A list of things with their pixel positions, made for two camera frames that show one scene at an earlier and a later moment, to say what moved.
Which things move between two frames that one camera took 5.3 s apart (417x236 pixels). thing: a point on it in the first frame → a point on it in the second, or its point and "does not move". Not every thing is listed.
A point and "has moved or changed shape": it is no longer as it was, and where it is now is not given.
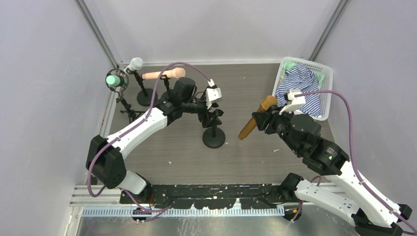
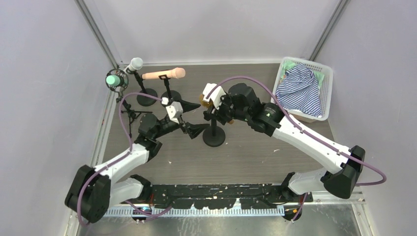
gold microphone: [265, 103] has moved or changed shape
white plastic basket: [307, 76] does not move
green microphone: [113, 80] does not move
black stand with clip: [214, 137] does not move
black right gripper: [265, 119] → [220, 112]
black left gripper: [210, 115] → [183, 118]
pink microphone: [175, 73] does not move
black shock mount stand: [166, 94] does not move
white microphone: [136, 64] does not move
